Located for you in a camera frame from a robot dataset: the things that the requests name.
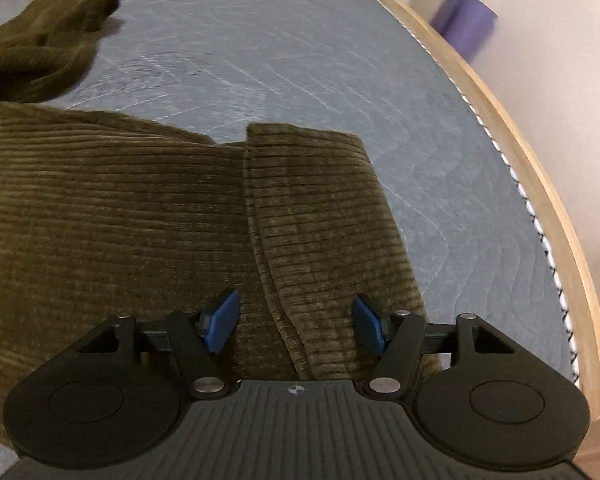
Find wooden bed frame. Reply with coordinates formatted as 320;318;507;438
377;0;600;420

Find grey quilted mattress cover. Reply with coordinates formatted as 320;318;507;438
0;0;588;479

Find purple box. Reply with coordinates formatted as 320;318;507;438
429;0;498;63

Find olive corduroy pants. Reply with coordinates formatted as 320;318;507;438
0;0;424;442

